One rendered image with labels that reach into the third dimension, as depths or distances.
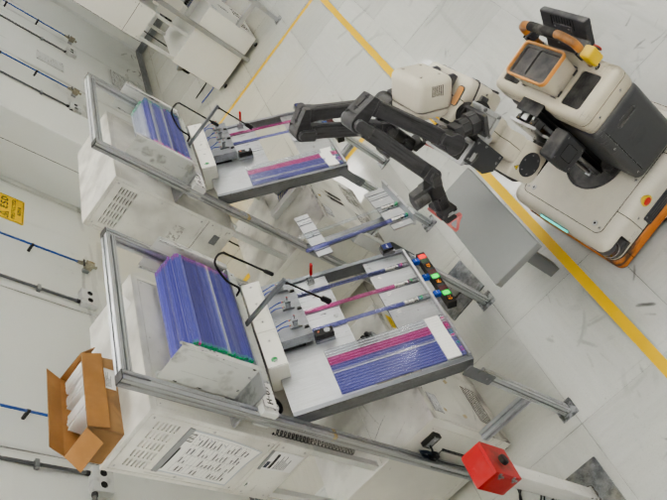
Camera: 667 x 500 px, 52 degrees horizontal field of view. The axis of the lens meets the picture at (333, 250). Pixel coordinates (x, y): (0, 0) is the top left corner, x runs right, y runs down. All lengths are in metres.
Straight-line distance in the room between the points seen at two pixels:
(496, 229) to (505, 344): 0.75
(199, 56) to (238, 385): 5.00
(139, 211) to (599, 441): 2.38
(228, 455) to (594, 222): 1.79
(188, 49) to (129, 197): 3.70
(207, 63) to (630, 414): 5.31
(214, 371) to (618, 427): 1.69
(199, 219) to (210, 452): 1.47
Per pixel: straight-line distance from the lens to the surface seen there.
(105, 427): 2.38
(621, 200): 3.11
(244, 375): 2.43
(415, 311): 2.82
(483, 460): 2.46
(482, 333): 3.58
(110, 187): 3.45
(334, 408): 2.54
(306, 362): 2.67
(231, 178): 3.70
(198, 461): 2.56
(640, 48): 3.89
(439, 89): 2.45
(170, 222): 3.60
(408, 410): 2.93
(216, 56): 7.09
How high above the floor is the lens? 2.78
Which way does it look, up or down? 37 degrees down
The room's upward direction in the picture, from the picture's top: 63 degrees counter-clockwise
